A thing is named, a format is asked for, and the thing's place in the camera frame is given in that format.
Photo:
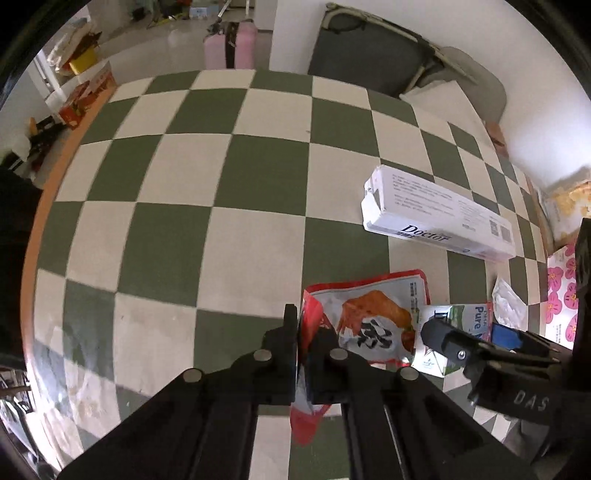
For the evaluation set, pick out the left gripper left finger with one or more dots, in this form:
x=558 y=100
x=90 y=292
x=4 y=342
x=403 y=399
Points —
x=290 y=351

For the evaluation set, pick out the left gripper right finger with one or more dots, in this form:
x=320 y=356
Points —
x=322 y=372

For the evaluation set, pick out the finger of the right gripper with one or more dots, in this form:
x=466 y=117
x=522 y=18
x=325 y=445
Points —
x=446 y=344
x=528 y=343

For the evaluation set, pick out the clear plastic blister wrapper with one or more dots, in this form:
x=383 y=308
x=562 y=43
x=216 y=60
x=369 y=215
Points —
x=509 y=309

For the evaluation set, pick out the DHA pure milk carton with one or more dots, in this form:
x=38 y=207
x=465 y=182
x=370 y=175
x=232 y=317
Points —
x=475 y=319

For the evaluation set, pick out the red chicken feet snack bag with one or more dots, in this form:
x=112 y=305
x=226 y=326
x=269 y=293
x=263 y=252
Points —
x=375 y=318

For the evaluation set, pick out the white Doctor toothpaste box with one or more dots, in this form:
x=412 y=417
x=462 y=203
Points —
x=405 y=206

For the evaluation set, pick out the pink floral paper bag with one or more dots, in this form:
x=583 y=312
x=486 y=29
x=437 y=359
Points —
x=562 y=303

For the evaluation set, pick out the yellow snack bag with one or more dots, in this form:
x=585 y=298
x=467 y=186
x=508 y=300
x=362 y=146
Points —
x=565 y=210

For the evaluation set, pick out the green white checkered tablecloth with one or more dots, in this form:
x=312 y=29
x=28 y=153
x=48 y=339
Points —
x=277 y=239

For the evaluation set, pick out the dark grey folding chair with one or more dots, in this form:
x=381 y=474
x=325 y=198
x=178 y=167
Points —
x=363 y=49

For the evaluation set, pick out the black dining chair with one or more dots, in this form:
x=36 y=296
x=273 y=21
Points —
x=18 y=204

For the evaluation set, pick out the pink suitcase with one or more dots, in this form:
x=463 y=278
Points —
x=230 y=45

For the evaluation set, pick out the orange red cardboard box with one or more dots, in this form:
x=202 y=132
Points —
x=84 y=95

